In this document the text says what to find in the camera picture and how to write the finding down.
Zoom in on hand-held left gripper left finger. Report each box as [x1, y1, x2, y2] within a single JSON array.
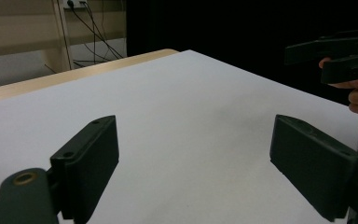
[[49, 115, 120, 224]]

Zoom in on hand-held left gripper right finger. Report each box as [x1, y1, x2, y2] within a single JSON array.
[[268, 114, 358, 223]]

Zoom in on light wooden table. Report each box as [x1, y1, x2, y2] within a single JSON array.
[[0, 48, 180, 105]]

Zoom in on black curtain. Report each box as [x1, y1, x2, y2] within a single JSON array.
[[125, 0, 358, 107]]

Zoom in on white table sheet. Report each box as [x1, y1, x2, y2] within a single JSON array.
[[0, 49, 358, 224]]

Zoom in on light wooden shelf unit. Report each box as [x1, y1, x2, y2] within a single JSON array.
[[0, 0, 127, 91]]

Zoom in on bundle of black cables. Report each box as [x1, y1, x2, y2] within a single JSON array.
[[45, 0, 126, 74]]

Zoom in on white wall socket strip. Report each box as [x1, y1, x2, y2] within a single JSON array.
[[62, 0, 89, 9]]

